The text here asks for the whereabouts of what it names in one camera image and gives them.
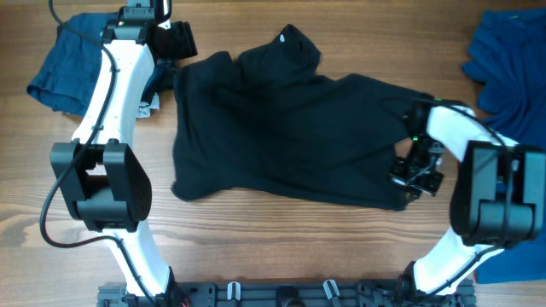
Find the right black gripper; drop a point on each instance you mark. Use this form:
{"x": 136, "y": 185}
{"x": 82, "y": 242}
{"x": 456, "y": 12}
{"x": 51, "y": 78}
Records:
{"x": 399, "y": 178}

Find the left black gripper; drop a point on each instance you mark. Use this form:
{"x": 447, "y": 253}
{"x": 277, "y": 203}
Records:
{"x": 186, "y": 47}

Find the black t-shirt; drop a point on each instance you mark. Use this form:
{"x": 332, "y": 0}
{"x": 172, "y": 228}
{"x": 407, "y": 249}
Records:
{"x": 265, "y": 120}

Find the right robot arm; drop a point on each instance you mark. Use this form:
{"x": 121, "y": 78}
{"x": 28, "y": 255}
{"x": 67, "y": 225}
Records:
{"x": 498, "y": 201}

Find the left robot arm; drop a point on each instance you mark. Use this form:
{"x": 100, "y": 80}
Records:
{"x": 98, "y": 175}

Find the folded dark blue shirt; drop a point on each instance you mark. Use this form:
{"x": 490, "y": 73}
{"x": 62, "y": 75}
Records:
{"x": 68, "y": 76}

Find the blue t-shirt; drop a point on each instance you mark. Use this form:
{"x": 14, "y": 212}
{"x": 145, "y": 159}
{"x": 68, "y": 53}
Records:
{"x": 508, "y": 57}

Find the right white rail clip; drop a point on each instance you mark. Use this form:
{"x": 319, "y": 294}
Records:
{"x": 331, "y": 289}

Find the white rail clip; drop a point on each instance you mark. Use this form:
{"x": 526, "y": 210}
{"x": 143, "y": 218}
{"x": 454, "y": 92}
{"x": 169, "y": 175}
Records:
{"x": 331, "y": 289}
{"x": 233, "y": 291}

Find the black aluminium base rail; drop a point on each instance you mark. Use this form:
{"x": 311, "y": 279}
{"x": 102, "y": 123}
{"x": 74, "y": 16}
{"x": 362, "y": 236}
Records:
{"x": 365, "y": 293}

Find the left white rail clip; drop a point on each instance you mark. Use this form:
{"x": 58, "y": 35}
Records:
{"x": 233, "y": 291}

